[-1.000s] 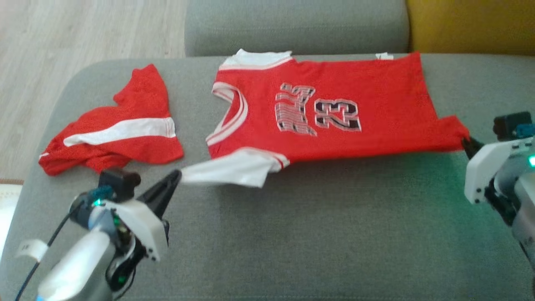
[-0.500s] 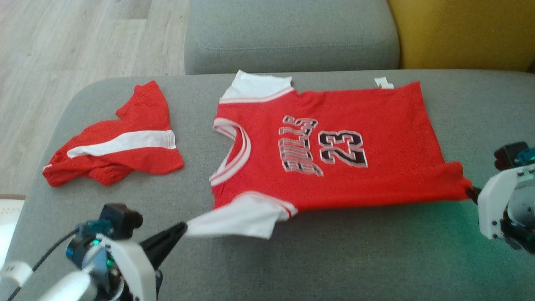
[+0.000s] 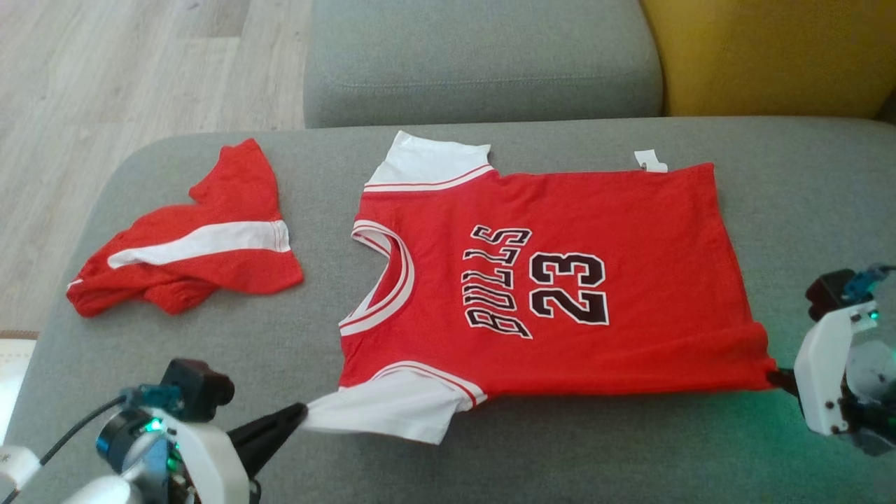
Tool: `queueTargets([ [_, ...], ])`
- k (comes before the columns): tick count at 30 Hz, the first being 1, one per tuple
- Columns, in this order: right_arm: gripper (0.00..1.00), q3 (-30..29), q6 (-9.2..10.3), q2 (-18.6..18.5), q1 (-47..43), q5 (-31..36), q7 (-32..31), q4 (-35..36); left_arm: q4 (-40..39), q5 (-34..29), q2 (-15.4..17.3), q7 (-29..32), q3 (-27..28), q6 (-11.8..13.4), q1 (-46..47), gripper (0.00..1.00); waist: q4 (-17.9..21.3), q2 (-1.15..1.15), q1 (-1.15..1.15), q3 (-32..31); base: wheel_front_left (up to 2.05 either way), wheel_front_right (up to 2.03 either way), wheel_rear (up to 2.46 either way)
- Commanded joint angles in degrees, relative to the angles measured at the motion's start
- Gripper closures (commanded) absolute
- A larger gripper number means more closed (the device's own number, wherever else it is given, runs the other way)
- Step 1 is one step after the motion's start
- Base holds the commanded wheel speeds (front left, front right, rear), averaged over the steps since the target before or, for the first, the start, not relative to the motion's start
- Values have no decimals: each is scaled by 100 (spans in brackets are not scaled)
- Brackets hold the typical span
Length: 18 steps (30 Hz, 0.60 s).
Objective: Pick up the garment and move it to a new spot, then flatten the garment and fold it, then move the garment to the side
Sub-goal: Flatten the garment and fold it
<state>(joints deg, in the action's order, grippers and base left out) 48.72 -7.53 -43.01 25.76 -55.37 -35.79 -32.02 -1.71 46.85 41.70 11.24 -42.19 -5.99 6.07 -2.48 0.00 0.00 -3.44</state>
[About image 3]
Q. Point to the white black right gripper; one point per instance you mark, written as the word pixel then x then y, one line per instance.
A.
pixel 822 371

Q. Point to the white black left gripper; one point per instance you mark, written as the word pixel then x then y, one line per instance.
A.
pixel 210 462

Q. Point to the large grey fabric ottoman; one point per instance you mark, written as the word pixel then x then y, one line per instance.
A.
pixel 210 350

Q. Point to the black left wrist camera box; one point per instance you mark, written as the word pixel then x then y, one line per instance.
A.
pixel 199 385

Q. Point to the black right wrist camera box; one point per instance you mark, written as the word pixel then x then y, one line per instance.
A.
pixel 829 290

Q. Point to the large yellow sofa back cushion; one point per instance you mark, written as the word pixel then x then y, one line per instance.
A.
pixel 770 49

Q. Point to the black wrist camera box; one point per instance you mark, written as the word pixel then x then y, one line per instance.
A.
pixel 199 385
pixel 829 290

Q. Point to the red white basketball jersey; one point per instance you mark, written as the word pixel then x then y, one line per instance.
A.
pixel 595 210

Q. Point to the grey sofa seat cushion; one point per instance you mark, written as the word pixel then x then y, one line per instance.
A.
pixel 483 56

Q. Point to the red shorts with white stripe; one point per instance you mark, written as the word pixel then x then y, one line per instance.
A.
pixel 231 189

